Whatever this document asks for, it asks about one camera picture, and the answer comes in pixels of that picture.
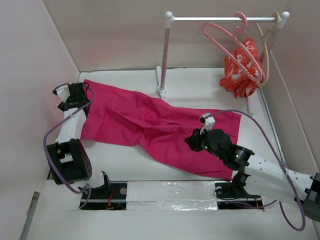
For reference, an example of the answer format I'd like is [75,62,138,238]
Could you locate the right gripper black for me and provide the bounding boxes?
[184,125,224,161]

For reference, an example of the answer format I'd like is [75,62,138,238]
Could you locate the pink trousers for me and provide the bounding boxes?
[81,80,241,180]

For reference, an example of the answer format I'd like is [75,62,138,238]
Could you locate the pink plastic hanger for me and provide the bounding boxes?
[202,11,265,82]

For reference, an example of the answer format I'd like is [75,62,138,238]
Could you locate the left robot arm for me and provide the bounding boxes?
[43,82,112,199]

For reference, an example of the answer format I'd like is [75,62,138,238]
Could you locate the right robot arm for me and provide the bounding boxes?
[184,128,320,222]

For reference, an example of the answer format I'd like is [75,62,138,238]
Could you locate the beige wooden hanger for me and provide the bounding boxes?
[254,12,281,88]

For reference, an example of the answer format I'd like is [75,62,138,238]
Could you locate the white clothes rack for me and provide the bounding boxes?
[156,11,290,101]

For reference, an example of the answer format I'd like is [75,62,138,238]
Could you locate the orange white patterned garment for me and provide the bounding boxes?
[219,47,259,98]

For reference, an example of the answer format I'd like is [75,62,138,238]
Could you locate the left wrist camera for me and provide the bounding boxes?
[52,83,70,103]

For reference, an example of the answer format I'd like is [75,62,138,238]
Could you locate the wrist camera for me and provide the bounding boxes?
[52,83,70,103]
[199,113,216,135]

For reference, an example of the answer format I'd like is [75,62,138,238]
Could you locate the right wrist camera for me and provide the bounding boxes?
[199,113,216,135]

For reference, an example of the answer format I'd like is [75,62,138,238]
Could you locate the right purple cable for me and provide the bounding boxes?
[211,109,306,231]

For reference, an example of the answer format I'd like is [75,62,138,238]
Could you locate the purple cable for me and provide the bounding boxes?
[211,109,306,231]
[43,82,96,208]

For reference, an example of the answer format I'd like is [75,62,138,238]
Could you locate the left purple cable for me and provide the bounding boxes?
[43,82,96,208]

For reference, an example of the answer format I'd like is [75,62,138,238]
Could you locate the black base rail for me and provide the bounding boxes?
[80,180,263,211]

